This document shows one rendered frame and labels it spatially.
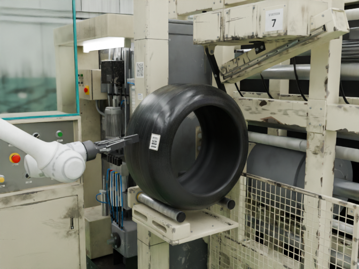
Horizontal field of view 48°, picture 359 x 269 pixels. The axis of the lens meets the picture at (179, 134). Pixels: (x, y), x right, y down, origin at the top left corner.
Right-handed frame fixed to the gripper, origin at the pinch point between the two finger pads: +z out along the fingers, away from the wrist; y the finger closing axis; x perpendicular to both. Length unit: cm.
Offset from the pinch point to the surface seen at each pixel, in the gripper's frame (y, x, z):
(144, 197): 16.3, 33.3, 10.7
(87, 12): 865, -132, 359
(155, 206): 5.4, 34.2, 10.1
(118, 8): 848, -135, 438
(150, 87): 25.4, -16.1, 27.0
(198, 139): 37, 20, 61
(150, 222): 6.0, 41.0, 6.9
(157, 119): -7.7, -7.2, 9.3
